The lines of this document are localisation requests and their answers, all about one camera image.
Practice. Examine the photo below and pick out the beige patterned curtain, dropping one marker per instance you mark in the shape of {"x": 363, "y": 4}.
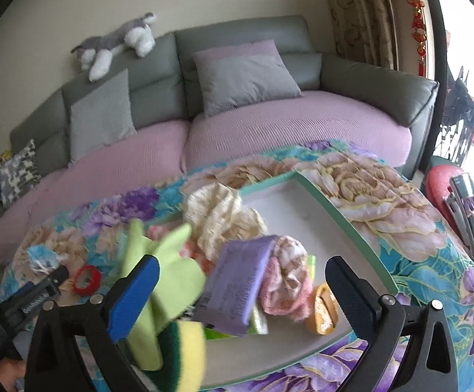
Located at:
{"x": 359, "y": 8}

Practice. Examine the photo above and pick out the grey sofa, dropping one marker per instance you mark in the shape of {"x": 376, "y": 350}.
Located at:
{"x": 159, "y": 61}

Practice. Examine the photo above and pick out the beige mesh scrunchie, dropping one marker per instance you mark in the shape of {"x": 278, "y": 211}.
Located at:
{"x": 220, "y": 220}

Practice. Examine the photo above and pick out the blue floral blanket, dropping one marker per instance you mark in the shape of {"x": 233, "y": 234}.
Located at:
{"x": 384, "y": 196}

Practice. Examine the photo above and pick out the teal tray box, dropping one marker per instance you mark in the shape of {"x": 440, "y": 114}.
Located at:
{"x": 286, "y": 208}

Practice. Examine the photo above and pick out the black white patterned cushion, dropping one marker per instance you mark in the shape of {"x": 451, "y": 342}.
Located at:
{"x": 18, "y": 175}

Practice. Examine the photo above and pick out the lilac cushion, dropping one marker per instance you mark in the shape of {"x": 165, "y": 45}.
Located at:
{"x": 241, "y": 49}

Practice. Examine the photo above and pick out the blue face mask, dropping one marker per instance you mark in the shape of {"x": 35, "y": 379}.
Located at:
{"x": 41, "y": 257}

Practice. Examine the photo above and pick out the orange yellow small cloth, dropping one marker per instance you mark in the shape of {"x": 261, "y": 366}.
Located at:
{"x": 320, "y": 310}

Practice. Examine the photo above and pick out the red plastic stool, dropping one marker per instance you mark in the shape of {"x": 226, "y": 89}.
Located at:
{"x": 437, "y": 188}

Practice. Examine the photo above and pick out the grey white plush dog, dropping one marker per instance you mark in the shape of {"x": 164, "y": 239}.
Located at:
{"x": 106, "y": 43}

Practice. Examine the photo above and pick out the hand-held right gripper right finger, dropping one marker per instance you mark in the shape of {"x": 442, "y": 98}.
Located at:
{"x": 349, "y": 294}

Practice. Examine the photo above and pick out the grey cushion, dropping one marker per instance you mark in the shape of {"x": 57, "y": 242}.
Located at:
{"x": 245, "y": 81}
{"x": 98, "y": 118}

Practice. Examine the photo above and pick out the purple packet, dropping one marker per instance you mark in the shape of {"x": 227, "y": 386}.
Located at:
{"x": 233, "y": 281}

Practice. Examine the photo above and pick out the green tissue pack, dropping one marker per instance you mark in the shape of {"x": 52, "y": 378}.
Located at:
{"x": 257, "y": 322}
{"x": 311, "y": 265}

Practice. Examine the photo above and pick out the yellow green sponge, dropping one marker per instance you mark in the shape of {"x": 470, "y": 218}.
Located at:
{"x": 188, "y": 355}

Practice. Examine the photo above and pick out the silver black device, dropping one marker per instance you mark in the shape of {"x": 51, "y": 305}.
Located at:
{"x": 469, "y": 204}

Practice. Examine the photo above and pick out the red hanging decoration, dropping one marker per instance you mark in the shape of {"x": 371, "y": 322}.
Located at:
{"x": 418, "y": 24}

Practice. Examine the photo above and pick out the clothes drying rack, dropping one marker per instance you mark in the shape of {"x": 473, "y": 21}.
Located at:
{"x": 461, "y": 102}

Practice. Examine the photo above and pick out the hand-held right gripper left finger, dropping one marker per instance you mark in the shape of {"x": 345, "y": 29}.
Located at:
{"x": 135, "y": 298}

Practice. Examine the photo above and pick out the yellow-green cloth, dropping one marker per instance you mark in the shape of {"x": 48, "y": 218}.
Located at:
{"x": 171, "y": 281}

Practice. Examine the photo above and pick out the pink white striped towel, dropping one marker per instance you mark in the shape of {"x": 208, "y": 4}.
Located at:
{"x": 286, "y": 277}

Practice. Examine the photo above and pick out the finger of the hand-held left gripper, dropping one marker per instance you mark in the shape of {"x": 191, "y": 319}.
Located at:
{"x": 33, "y": 296}

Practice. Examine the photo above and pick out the pink sofa seat cover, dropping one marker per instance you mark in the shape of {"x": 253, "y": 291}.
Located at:
{"x": 131, "y": 159}
{"x": 12, "y": 228}
{"x": 294, "y": 130}

